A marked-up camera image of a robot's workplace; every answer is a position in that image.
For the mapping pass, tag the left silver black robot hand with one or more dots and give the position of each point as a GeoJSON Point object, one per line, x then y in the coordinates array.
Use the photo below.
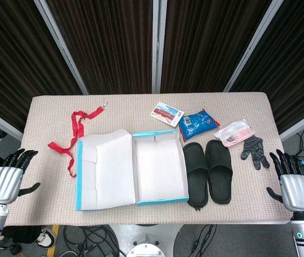
{"type": "Point", "coordinates": [3, 184]}

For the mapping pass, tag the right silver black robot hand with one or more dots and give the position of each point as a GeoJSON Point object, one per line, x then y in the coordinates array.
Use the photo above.
{"type": "Point", "coordinates": [296, 190]}

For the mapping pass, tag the black rubber slipper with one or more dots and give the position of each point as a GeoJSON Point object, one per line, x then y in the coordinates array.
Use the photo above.
{"type": "Point", "coordinates": [194, 156]}
{"type": "Point", "coordinates": [217, 155]}

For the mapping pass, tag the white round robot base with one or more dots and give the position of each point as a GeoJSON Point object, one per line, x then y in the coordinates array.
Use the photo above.
{"type": "Point", "coordinates": [146, 241]}

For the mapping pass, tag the teal white cardboard shoe box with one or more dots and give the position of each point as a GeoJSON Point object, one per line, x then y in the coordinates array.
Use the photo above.
{"type": "Point", "coordinates": [114, 171]}

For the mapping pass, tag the black grey striped glove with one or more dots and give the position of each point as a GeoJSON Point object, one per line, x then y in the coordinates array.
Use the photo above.
{"type": "Point", "coordinates": [253, 151]}

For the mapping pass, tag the pink white plastic packet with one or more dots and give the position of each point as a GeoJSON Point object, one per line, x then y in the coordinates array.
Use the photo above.
{"type": "Point", "coordinates": [235, 132]}

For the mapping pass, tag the blue snack packet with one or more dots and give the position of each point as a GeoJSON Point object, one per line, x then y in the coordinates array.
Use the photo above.
{"type": "Point", "coordinates": [197, 124]}

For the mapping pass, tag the picture postcard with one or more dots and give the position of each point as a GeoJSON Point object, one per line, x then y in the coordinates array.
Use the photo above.
{"type": "Point", "coordinates": [165, 112]}

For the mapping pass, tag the beige woven table cloth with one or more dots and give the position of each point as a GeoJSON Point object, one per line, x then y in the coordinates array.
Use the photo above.
{"type": "Point", "coordinates": [141, 112]}

